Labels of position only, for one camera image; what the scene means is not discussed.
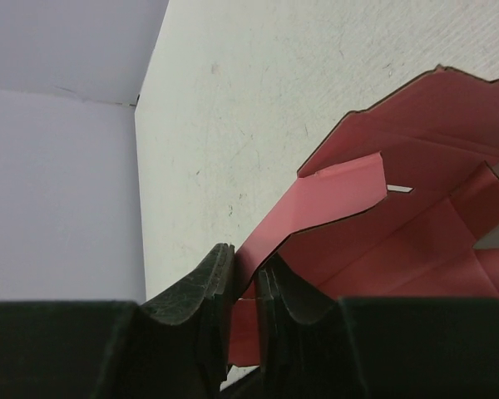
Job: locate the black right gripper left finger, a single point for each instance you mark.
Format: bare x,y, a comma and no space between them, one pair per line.
175,345

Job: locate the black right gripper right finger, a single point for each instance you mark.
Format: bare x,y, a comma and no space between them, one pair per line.
313,346

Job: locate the pink paper box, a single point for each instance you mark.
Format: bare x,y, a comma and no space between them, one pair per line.
400,199

